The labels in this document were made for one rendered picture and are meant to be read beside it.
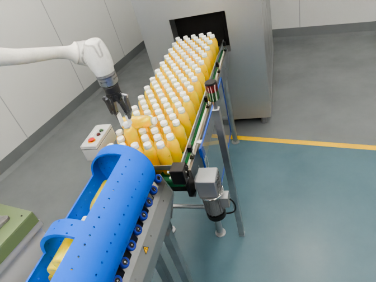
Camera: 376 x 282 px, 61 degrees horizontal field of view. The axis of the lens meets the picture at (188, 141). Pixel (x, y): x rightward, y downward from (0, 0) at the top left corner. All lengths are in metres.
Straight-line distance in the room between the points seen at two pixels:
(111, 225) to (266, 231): 1.50
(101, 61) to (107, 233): 0.72
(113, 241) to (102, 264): 0.09
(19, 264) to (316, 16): 4.70
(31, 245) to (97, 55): 0.91
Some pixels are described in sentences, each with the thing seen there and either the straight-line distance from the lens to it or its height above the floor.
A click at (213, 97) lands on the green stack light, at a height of 1.19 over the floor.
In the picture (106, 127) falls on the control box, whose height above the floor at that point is 1.10.
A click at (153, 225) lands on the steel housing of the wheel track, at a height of 0.88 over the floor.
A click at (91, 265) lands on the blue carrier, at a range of 1.11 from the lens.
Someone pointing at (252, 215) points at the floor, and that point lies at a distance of 2.54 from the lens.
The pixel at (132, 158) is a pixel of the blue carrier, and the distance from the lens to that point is 1.35.
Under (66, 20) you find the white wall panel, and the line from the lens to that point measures 4.94.
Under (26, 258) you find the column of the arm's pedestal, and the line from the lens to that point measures 1.69.
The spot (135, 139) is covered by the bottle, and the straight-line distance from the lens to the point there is 1.66.
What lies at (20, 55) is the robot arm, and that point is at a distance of 1.42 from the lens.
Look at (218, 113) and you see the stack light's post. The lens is 1.68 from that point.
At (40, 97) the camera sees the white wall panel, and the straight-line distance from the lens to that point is 4.52.
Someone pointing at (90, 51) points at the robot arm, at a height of 1.59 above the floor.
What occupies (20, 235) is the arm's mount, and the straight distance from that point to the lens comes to 1.61.
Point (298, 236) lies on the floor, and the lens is 2.42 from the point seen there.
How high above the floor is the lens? 1.98
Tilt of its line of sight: 36 degrees down
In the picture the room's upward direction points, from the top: 16 degrees counter-clockwise
